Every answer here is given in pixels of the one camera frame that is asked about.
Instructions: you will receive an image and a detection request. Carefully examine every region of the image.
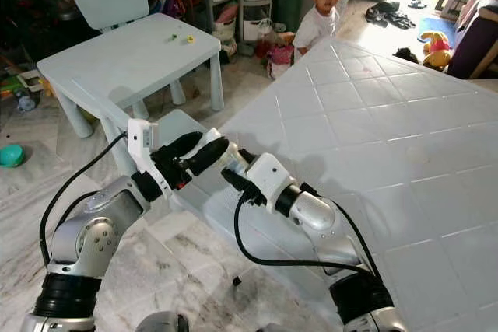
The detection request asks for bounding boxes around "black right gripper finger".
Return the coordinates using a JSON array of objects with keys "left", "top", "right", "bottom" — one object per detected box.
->
[{"left": 223, "top": 169, "right": 261, "bottom": 201}]

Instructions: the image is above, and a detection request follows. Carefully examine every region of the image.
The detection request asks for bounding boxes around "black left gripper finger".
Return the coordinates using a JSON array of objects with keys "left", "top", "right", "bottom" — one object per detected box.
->
[
  {"left": 165, "top": 132, "right": 203, "bottom": 157},
  {"left": 187, "top": 138, "right": 230, "bottom": 179}
]

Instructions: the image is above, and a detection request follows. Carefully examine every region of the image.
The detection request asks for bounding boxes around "white plastic bottle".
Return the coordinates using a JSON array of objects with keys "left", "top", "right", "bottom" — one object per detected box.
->
[{"left": 201, "top": 131, "right": 261, "bottom": 185}]

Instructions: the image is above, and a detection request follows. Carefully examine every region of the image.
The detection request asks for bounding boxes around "pale blue child table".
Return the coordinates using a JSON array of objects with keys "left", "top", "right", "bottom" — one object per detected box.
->
[{"left": 37, "top": 13, "right": 225, "bottom": 140}]

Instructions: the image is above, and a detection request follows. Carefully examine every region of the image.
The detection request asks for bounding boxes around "pink child bag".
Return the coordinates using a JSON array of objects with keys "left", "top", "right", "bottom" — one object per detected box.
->
[{"left": 266, "top": 40, "right": 298, "bottom": 80}]

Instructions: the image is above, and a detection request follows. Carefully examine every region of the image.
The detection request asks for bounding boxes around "teal plastic bowl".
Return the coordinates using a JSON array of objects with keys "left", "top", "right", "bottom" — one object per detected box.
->
[{"left": 0, "top": 144, "right": 26, "bottom": 168}]

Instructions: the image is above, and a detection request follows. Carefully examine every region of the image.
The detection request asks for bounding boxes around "colourful plastic toy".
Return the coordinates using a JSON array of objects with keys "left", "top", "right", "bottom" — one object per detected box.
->
[{"left": 0, "top": 70, "right": 45, "bottom": 113}]

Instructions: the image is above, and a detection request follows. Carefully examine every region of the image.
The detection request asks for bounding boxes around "toddler in white shirt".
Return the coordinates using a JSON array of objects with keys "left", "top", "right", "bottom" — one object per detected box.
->
[{"left": 294, "top": 0, "right": 351, "bottom": 57}]

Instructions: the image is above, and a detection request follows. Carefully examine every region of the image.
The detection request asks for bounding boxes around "heap of black sandals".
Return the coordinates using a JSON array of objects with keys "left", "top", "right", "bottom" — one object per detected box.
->
[{"left": 364, "top": 1, "right": 419, "bottom": 31}]

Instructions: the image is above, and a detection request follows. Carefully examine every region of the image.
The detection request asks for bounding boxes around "yellow plush toy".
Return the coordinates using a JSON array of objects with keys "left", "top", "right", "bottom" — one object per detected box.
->
[{"left": 420, "top": 30, "right": 454, "bottom": 70}]

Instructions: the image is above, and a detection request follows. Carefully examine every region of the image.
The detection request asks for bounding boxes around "blue floor mat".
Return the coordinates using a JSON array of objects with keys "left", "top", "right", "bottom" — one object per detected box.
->
[{"left": 419, "top": 15, "right": 461, "bottom": 47}]

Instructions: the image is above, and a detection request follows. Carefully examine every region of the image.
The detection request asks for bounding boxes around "dark sofa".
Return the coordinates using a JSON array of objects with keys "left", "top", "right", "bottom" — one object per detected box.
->
[{"left": 447, "top": 4, "right": 498, "bottom": 81}]

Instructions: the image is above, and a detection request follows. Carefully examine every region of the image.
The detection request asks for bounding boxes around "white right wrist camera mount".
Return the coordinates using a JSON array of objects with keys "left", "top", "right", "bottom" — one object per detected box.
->
[{"left": 247, "top": 153, "right": 300, "bottom": 208}]

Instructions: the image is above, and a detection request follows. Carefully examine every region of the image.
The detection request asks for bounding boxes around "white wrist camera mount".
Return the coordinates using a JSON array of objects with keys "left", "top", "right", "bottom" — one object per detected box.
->
[
  {"left": 127, "top": 118, "right": 164, "bottom": 194},
  {"left": 247, "top": 153, "right": 300, "bottom": 208}
]

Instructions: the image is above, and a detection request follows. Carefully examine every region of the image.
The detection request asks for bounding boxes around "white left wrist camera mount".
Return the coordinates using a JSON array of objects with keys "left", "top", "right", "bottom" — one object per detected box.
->
[{"left": 127, "top": 118, "right": 164, "bottom": 194}]

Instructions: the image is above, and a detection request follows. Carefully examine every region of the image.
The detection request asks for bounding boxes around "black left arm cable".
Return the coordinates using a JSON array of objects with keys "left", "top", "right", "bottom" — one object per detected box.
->
[{"left": 58, "top": 190, "right": 94, "bottom": 224}]

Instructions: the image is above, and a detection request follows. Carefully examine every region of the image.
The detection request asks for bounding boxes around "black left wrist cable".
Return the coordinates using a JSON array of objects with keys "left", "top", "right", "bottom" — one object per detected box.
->
[{"left": 40, "top": 131, "right": 130, "bottom": 267}]

